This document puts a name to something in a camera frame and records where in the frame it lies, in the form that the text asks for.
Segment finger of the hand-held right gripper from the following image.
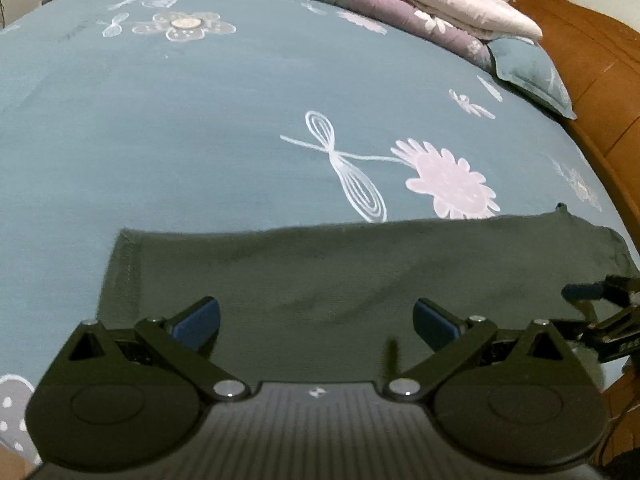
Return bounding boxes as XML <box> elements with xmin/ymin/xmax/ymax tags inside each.
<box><xmin>562</xmin><ymin>276</ymin><xmax>640</xmax><ymax>306</ymax></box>
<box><xmin>584</xmin><ymin>305</ymin><xmax>640</xmax><ymax>341</ymax></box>

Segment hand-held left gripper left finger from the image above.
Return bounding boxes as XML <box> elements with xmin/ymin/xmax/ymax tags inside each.
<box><xmin>65</xmin><ymin>296</ymin><xmax>251</xmax><ymax>402</ymax></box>

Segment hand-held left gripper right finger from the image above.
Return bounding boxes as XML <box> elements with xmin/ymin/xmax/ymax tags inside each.
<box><xmin>385</xmin><ymin>298</ymin><xmax>581</xmax><ymax>402</ymax></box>

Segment dark green pants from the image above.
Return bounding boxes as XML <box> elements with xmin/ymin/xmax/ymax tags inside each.
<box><xmin>95</xmin><ymin>205</ymin><xmax>640</xmax><ymax>391</ymax></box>

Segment blue floral bed sheet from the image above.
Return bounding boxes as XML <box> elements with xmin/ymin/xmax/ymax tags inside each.
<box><xmin>0</xmin><ymin>0</ymin><xmax>640</xmax><ymax>466</ymax></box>

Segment wooden headboard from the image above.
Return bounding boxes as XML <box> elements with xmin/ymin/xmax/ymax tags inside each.
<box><xmin>510</xmin><ymin>0</ymin><xmax>640</xmax><ymax>261</ymax></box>

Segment blue floral pillow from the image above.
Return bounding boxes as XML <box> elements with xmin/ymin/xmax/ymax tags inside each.
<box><xmin>487</xmin><ymin>37</ymin><xmax>576</xmax><ymax>121</ymax></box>

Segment pink folded quilt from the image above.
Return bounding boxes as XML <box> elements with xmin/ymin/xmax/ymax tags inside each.
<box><xmin>330</xmin><ymin>0</ymin><xmax>543</xmax><ymax>41</ymax></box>

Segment purple floral folded quilt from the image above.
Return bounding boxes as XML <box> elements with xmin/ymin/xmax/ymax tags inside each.
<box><xmin>42</xmin><ymin>0</ymin><xmax>496</xmax><ymax>73</ymax></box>

